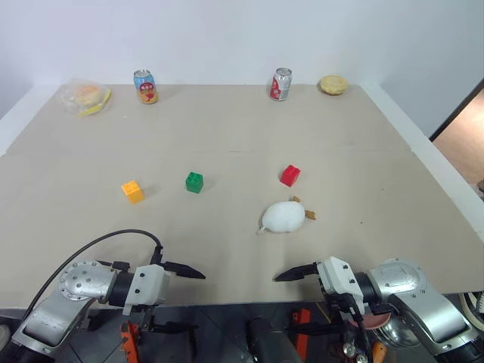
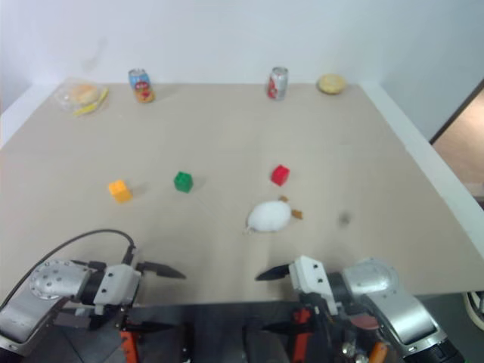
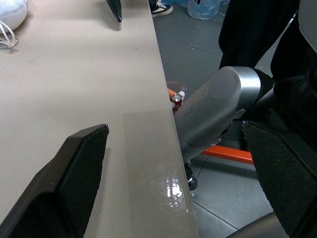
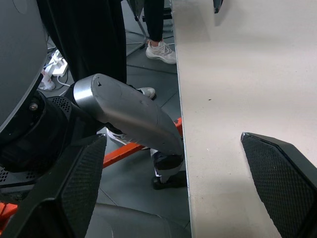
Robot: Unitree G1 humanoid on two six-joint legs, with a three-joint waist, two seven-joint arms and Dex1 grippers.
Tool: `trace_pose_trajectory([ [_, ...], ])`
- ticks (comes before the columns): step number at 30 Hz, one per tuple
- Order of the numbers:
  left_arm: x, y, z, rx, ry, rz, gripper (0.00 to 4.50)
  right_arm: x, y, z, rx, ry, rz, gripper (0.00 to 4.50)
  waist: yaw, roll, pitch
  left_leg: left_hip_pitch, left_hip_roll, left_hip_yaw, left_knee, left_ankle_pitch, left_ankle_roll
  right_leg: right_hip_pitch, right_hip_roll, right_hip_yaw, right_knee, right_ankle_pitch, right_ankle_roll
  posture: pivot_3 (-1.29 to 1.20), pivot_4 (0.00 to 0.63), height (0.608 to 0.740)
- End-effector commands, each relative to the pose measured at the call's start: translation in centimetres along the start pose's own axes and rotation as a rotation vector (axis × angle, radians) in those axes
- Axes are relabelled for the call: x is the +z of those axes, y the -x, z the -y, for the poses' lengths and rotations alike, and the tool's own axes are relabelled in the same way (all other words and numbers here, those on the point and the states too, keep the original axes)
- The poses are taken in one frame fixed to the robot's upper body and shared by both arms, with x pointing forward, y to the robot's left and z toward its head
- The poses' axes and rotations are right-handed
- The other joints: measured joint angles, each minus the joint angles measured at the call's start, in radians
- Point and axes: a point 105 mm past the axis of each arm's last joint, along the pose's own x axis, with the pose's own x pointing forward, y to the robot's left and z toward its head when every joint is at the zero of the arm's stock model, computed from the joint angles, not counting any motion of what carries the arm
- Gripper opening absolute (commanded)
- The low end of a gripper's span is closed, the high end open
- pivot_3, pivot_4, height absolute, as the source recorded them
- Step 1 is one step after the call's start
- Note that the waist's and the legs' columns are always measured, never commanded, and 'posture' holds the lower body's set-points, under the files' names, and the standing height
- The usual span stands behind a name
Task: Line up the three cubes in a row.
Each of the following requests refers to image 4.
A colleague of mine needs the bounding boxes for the orange metal frame bar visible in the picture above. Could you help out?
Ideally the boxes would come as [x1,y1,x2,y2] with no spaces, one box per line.
[0,201,18,225]
[103,118,184,169]

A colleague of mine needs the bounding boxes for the person with white sneaker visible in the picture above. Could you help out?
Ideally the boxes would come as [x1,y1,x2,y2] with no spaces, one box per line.
[143,0,177,65]

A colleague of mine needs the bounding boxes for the silver robot torso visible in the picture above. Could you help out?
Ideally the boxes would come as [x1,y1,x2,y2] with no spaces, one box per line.
[0,0,48,136]

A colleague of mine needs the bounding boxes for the black robot waist joint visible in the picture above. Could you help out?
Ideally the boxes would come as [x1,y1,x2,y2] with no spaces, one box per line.
[0,91,106,190]

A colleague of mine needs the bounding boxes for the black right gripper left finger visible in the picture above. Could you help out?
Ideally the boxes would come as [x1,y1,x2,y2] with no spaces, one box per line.
[0,134,107,238]

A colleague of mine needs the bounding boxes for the silver robot leg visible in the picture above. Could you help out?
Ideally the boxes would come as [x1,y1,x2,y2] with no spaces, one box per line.
[84,202,192,238]
[73,73,188,190]

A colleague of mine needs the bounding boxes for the white crumpled plastic bag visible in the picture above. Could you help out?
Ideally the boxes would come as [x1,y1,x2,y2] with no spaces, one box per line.
[37,69,56,91]

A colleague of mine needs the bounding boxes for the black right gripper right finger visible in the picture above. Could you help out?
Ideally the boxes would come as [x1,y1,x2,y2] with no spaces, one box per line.
[241,132,317,238]

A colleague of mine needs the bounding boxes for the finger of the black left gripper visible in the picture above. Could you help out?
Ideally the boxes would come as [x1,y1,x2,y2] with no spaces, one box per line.
[213,0,224,14]

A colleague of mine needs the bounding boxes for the person in wide black trousers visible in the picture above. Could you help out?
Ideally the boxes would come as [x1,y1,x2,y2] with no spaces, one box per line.
[36,0,156,151]

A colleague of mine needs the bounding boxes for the grey metal stand leg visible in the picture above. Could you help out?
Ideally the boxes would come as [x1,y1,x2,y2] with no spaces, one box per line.
[125,0,150,57]

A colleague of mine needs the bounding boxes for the white power strip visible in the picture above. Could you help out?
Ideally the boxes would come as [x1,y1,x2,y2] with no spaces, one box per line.
[43,49,69,76]

